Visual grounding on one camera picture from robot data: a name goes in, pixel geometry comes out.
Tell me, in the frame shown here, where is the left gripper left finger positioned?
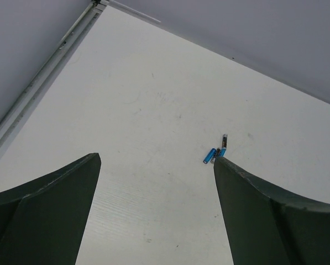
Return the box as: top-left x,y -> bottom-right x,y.
0,153 -> 101,264

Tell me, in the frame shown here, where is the black battery upper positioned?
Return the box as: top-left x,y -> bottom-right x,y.
222,134 -> 228,149

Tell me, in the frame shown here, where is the black battery under blue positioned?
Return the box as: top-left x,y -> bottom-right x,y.
210,148 -> 221,164

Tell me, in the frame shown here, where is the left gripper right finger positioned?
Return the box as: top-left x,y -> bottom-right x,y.
214,158 -> 330,264

